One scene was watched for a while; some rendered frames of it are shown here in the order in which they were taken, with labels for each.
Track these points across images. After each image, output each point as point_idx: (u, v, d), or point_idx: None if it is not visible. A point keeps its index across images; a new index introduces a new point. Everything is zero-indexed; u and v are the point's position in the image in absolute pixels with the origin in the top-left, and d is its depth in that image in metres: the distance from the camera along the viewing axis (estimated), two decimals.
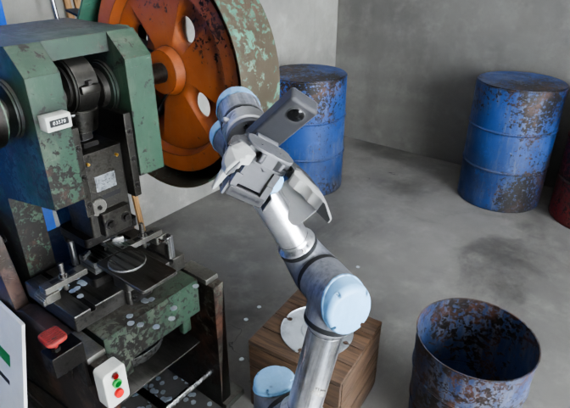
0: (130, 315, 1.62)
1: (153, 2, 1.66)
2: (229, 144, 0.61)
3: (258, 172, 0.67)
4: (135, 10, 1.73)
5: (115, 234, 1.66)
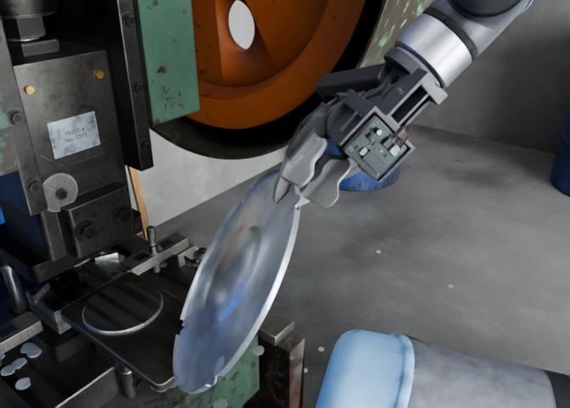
0: None
1: None
2: None
3: None
4: (218, 62, 0.98)
5: (100, 251, 0.80)
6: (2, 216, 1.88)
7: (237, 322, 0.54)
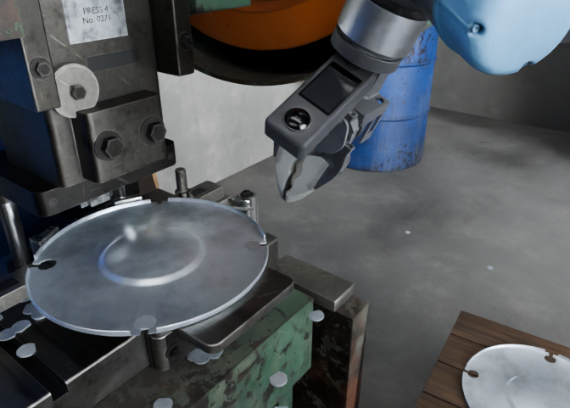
0: (164, 401, 0.59)
1: None
2: (274, 153, 0.57)
3: None
4: None
5: (124, 183, 0.62)
6: None
7: (175, 296, 0.55)
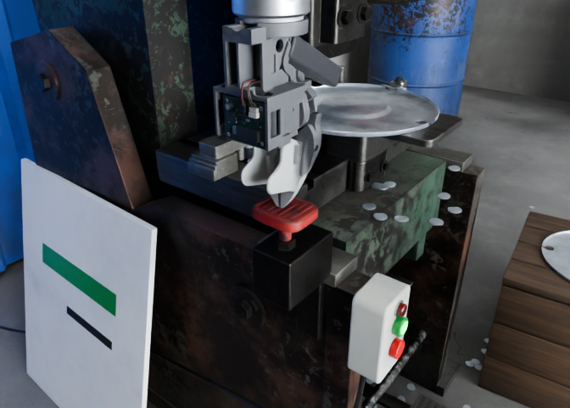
0: (370, 204, 0.84)
1: None
2: (310, 169, 0.55)
3: None
4: None
5: (332, 56, 0.87)
6: None
7: (363, 93, 0.95)
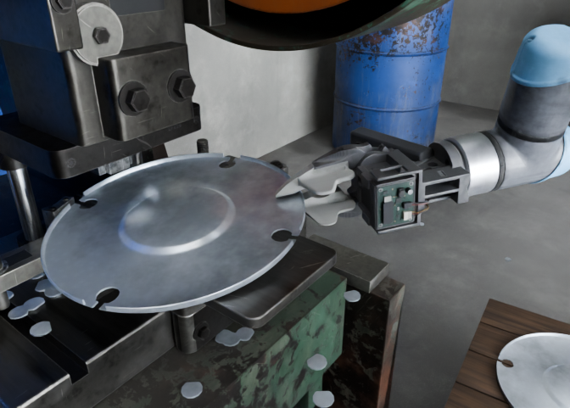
0: (193, 385, 0.53)
1: None
2: None
3: (364, 191, 0.58)
4: None
5: (148, 147, 0.57)
6: None
7: (97, 221, 0.57)
